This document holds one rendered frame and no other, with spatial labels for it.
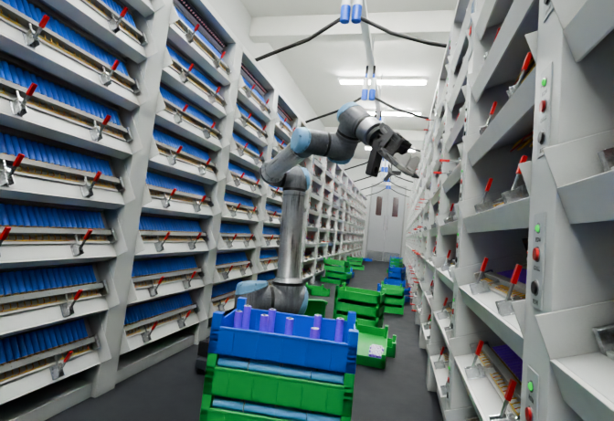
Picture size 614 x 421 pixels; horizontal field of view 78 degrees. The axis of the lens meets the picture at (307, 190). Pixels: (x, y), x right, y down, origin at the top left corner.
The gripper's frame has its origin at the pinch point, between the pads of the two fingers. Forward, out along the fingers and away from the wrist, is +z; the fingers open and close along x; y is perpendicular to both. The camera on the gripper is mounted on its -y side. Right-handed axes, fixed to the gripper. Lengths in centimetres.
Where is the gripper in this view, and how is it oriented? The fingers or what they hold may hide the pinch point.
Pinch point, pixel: (411, 175)
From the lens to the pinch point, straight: 120.3
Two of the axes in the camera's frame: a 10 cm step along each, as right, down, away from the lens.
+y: 5.5, -7.7, -3.3
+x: 6.6, 1.6, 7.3
